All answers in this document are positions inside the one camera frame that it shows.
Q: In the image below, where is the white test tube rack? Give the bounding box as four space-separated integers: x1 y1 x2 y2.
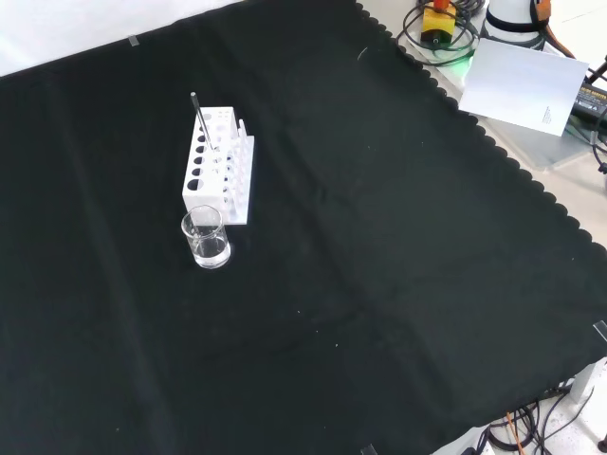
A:
181 106 256 225

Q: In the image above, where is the pale board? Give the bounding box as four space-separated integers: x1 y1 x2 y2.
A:
457 37 591 138

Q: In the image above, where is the grey base plate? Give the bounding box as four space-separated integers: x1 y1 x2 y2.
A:
396 26 607 171

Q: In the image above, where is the yellow stop button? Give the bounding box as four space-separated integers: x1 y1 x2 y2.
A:
420 0 459 46

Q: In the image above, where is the black looped cable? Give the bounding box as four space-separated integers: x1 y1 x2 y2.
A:
395 0 481 66

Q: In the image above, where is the black power adapter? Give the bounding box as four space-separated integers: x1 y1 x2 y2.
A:
567 77 607 120

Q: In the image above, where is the black bench cloth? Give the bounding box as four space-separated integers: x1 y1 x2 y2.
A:
0 0 607 455

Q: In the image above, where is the grey metal bracket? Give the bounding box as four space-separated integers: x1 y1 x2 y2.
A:
567 356 607 405

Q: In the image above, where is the clear glass rod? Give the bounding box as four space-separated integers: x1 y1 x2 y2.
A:
190 91 213 149

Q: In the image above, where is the black cable bundle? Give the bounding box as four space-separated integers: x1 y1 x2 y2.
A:
467 378 607 455

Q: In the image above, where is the orange cable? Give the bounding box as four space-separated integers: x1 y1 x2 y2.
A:
534 0 578 61

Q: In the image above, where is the clear glass beaker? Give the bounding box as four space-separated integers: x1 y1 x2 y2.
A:
180 204 233 270

